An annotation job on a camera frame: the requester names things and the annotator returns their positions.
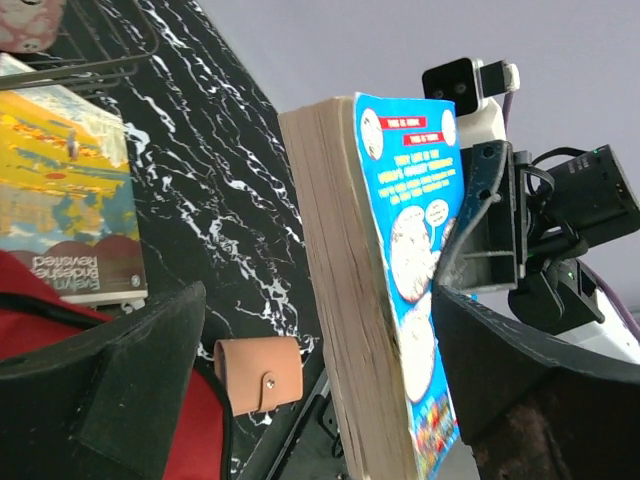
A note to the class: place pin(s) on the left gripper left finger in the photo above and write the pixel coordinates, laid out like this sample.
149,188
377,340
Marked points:
103,404

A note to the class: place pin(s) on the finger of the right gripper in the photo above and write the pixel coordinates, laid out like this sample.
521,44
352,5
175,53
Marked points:
480,254

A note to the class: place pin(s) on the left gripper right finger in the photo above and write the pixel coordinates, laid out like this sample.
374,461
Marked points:
531,406

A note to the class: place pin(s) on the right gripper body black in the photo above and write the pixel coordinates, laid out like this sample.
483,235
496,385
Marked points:
576,200

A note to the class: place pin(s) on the red backpack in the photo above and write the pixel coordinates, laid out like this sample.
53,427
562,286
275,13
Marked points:
33,317

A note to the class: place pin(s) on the blue paperback book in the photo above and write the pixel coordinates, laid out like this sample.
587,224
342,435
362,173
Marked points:
379,186

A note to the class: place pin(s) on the yellow paperback book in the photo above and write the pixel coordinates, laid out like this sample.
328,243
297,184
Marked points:
67,204

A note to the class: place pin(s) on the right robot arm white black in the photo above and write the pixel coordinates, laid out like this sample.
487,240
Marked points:
523,227

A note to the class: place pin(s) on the pink patterned mug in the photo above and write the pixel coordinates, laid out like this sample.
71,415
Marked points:
29,26

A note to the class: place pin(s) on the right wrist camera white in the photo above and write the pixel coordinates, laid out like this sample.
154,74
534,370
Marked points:
482,94

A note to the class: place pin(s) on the black wire dish rack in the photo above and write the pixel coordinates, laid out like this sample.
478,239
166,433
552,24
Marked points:
100,44

